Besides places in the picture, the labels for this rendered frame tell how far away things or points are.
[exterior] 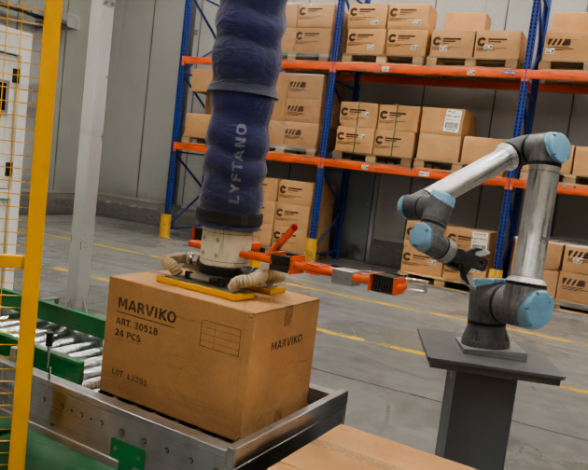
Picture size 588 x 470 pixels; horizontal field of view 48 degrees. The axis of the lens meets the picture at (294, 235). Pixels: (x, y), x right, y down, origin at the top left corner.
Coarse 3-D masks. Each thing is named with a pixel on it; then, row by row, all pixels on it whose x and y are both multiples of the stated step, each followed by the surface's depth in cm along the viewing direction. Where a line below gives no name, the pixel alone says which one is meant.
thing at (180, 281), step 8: (192, 272) 219; (160, 280) 219; (168, 280) 217; (176, 280) 216; (184, 280) 216; (192, 280) 217; (200, 280) 219; (224, 280) 211; (192, 288) 212; (200, 288) 210; (208, 288) 209; (216, 288) 209; (224, 288) 209; (216, 296) 207; (224, 296) 205; (232, 296) 204; (240, 296) 205; (248, 296) 209
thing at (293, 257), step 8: (272, 256) 207; (280, 256) 205; (288, 256) 211; (296, 256) 206; (304, 256) 210; (272, 264) 207; (280, 264) 206; (288, 264) 205; (288, 272) 205; (296, 272) 207
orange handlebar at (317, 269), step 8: (192, 240) 230; (200, 248) 226; (256, 248) 245; (240, 256) 217; (248, 256) 214; (256, 256) 213; (264, 256) 211; (296, 264) 205; (304, 264) 204; (312, 264) 202; (320, 264) 203; (312, 272) 202; (320, 272) 200; (328, 272) 199; (360, 280) 193; (368, 280) 192; (400, 288) 187
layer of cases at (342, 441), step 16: (336, 432) 214; (352, 432) 216; (304, 448) 199; (320, 448) 200; (336, 448) 202; (352, 448) 203; (368, 448) 205; (384, 448) 206; (400, 448) 208; (288, 464) 187; (304, 464) 188; (320, 464) 189; (336, 464) 190; (352, 464) 191; (368, 464) 193; (384, 464) 194; (400, 464) 195; (416, 464) 197; (432, 464) 198; (448, 464) 199
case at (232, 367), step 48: (144, 288) 213; (144, 336) 214; (192, 336) 203; (240, 336) 194; (288, 336) 210; (144, 384) 214; (192, 384) 204; (240, 384) 195; (288, 384) 215; (240, 432) 195
